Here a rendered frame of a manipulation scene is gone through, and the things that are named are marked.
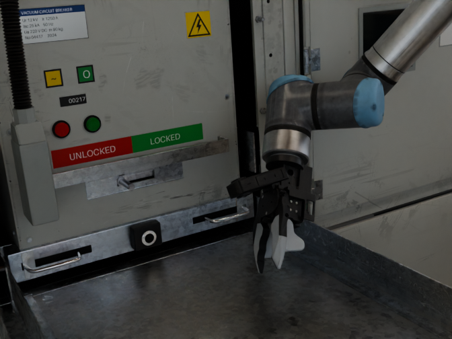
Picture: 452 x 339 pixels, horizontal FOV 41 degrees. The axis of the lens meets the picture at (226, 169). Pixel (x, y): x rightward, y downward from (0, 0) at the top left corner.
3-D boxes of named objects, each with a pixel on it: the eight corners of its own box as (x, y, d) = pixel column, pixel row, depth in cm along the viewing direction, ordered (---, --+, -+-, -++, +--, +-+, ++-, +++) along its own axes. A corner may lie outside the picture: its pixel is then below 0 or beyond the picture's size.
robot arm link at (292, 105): (312, 68, 113) (262, 72, 117) (308, 127, 109) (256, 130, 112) (323, 93, 121) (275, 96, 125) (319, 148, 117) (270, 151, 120)
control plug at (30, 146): (60, 220, 104) (45, 122, 99) (32, 227, 102) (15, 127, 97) (49, 208, 111) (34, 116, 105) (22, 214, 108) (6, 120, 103)
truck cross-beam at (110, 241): (254, 216, 137) (253, 192, 136) (13, 284, 112) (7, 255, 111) (243, 210, 141) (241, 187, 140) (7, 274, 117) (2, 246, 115)
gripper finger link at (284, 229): (292, 233, 102) (289, 189, 106) (284, 231, 101) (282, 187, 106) (277, 244, 105) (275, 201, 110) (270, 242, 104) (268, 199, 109)
